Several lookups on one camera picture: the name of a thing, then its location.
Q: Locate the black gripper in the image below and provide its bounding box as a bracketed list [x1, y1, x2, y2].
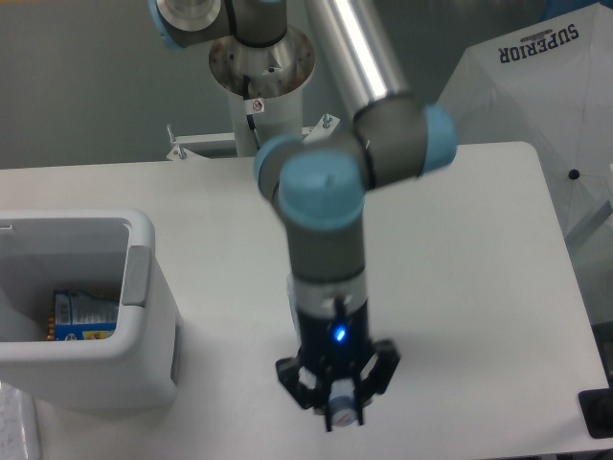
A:
[275, 306, 400, 432]

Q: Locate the crushed clear plastic bottle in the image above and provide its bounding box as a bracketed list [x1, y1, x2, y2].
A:
[285, 277, 361, 427]

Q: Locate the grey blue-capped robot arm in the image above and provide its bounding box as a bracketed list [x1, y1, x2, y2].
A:
[149, 1, 457, 429]

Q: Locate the white trash can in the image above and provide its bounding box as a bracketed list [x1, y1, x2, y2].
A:
[1, 209, 182, 409]

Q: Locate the blue yellow snack package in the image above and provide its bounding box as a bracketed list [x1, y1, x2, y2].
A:
[47, 289, 119, 341]

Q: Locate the black device at table edge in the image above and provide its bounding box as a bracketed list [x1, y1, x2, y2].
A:
[579, 388, 612, 439]

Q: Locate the white superior umbrella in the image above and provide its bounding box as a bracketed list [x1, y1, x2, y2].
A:
[439, 2, 612, 234]

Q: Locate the white metal base bracket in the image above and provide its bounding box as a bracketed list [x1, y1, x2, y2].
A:
[166, 113, 341, 161]

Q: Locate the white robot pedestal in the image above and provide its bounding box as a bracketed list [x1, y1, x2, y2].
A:
[209, 26, 315, 157]

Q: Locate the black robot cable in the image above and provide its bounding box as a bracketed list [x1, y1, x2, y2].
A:
[241, 75, 266, 157]

